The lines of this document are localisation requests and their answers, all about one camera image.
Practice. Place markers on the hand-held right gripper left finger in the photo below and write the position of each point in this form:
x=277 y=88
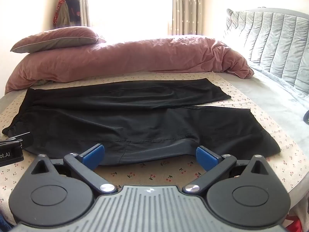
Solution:
x=93 y=157

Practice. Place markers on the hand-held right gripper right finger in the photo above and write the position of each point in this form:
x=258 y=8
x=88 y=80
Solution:
x=207 y=158

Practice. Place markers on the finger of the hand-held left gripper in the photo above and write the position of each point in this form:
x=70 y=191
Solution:
x=25 y=140

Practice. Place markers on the black pants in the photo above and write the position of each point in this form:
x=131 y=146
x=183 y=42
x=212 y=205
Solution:
x=135 y=120

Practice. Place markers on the cherry print bed sheet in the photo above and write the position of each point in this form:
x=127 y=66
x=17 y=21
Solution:
x=154 y=174

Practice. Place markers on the blue cloth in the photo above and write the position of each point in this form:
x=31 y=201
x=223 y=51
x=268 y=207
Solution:
x=4 y=223

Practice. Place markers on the pink pillow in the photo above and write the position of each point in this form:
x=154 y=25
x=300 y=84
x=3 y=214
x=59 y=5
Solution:
x=58 y=40

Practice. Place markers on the pink duvet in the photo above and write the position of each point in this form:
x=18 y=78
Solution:
x=135 y=60

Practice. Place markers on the dark object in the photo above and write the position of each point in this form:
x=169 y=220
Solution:
x=306 y=118

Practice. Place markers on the red cloth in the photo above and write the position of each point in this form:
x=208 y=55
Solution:
x=298 y=223

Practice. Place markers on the grey quilted headboard cushion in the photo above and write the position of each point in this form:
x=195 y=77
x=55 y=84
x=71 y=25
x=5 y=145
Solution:
x=270 y=46

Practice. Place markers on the olive hanging garment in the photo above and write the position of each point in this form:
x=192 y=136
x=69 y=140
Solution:
x=64 y=17

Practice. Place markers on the red floral hanging garment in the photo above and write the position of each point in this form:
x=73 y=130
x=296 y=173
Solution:
x=58 y=7

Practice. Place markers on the navy hanging garment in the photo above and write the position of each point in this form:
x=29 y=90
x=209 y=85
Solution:
x=73 y=4

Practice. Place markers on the grey star print curtain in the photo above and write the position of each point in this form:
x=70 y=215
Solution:
x=84 y=2
x=187 y=7

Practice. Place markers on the window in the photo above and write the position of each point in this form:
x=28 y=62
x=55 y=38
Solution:
x=130 y=7

